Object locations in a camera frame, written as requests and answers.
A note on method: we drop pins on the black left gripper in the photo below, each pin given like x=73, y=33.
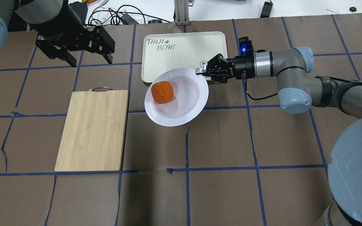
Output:
x=61, y=27

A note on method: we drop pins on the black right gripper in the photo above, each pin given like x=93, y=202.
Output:
x=243, y=67

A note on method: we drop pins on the white ribbed plate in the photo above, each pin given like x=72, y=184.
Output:
x=190, y=97

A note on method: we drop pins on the orange fruit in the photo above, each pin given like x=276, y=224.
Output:
x=162, y=92

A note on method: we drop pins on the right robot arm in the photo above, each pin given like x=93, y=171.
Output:
x=297, y=94

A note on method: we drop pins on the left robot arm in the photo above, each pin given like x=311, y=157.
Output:
x=31, y=11

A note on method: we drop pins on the cream bear tray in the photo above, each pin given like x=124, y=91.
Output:
x=165, y=52

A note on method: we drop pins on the bamboo cutting board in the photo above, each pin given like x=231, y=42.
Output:
x=94, y=132

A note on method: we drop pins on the black power adapter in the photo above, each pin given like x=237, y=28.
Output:
x=266, y=9

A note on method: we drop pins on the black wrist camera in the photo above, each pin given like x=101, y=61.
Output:
x=245, y=46

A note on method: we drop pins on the aluminium frame post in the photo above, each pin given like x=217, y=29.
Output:
x=182, y=13

